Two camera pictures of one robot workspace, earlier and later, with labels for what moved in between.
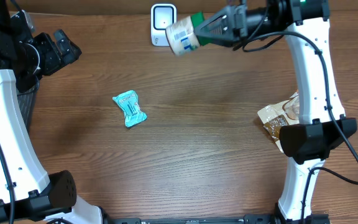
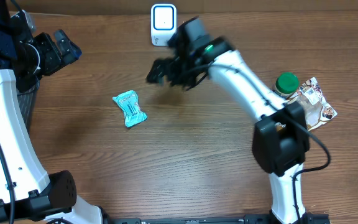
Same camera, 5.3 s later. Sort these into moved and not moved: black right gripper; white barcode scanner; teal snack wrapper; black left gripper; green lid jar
Moved: green lid jar; black right gripper
Not moved: white barcode scanner; black left gripper; teal snack wrapper
